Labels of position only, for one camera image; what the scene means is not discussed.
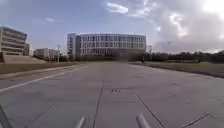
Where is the large curved glass building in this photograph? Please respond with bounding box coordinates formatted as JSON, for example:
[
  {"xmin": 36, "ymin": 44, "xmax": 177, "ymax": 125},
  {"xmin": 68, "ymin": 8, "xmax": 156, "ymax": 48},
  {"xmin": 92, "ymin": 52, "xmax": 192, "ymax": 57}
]
[{"xmin": 66, "ymin": 32, "xmax": 148, "ymax": 61}]

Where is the pole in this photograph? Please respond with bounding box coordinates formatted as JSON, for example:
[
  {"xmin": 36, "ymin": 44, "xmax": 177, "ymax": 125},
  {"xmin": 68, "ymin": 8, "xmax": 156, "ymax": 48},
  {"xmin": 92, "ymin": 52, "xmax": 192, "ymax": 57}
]
[{"xmin": 56, "ymin": 45, "xmax": 61, "ymax": 64}]

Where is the robot's own part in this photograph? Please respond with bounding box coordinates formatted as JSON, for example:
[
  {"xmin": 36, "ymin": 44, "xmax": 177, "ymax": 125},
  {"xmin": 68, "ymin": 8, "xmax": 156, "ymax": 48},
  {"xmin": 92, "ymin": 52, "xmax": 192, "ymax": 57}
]
[
  {"xmin": 135, "ymin": 113, "xmax": 152, "ymax": 128},
  {"xmin": 75, "ymin": 115, "xmax": 88, "ymax": 128}
]

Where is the low pale building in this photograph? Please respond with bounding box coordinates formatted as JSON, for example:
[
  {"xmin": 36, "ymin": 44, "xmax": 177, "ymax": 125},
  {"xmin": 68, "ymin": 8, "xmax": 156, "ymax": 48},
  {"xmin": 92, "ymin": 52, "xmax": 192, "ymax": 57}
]
[{"xmin": 33, "ymin": 47, "xmax": 61, "ymax": 61}]

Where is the row of trees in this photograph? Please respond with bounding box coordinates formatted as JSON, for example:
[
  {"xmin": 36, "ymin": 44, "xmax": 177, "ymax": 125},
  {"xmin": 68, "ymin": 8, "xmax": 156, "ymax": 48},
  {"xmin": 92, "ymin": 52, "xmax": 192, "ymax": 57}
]
[{"xmin": 138, "ymin": 49, "xmax": 224, "ymax": 64}]

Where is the concrete kerb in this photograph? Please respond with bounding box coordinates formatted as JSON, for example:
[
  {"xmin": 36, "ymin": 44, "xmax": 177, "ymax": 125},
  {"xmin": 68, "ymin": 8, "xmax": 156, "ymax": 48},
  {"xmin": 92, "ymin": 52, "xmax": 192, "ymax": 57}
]
[{"xmin": 0, "ymin": 63, "xmax": 84, "ymax": 81}]

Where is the grey tiered building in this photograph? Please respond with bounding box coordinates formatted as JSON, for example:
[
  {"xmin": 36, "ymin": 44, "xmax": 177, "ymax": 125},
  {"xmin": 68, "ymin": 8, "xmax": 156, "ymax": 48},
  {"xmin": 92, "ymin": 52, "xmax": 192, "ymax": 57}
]
[{"xmin": 0, "ymin": 26, "xmax": 31, "ymax": 57}]

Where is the sloped concrete wall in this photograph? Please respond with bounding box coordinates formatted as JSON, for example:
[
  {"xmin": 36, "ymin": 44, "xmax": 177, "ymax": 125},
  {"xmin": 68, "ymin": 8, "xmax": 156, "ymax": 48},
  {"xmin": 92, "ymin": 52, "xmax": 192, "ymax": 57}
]
[{"xmin": 0, "ymin": 54, "xmax": 48, "ymax": 65}]

